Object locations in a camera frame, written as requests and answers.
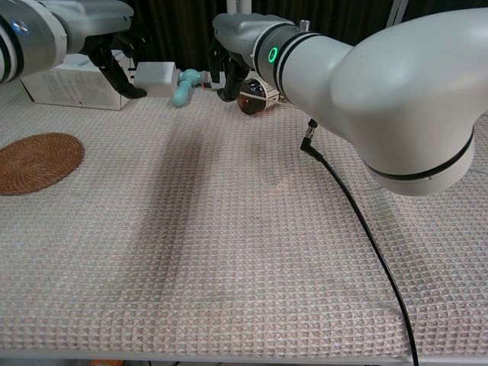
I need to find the black curtain panel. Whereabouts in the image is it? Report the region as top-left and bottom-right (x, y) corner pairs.
(114, 0), (230, 73)
(243, 0), (397, 37)
(402, 0), (488, 18)

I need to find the beige waffle table cloth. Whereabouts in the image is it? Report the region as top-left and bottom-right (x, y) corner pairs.
(0, 78), (488, 360)

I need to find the white cardboard product box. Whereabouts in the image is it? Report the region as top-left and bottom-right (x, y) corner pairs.
(19, 53), (133, 111)

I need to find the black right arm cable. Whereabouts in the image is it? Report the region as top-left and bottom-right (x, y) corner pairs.
(300, 119), (420, 366)

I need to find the brown glass bottle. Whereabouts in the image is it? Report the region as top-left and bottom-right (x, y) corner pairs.
(236, 77), (286, 117)

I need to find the round woven rattan coaster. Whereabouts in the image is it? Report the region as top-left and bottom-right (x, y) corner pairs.
(0, 132), (85, 197)

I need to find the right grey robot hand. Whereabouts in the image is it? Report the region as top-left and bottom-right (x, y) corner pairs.
(207, 13), (298, 103)

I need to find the white charger adapter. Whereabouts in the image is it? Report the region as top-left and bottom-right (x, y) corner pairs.
(133, 60), (180, 98)

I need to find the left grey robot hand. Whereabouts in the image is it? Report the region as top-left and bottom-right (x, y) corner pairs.
(53, 0), (148, 99)

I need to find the light blue massage hammer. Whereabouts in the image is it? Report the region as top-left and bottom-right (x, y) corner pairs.
(170, 69), (210, 108)

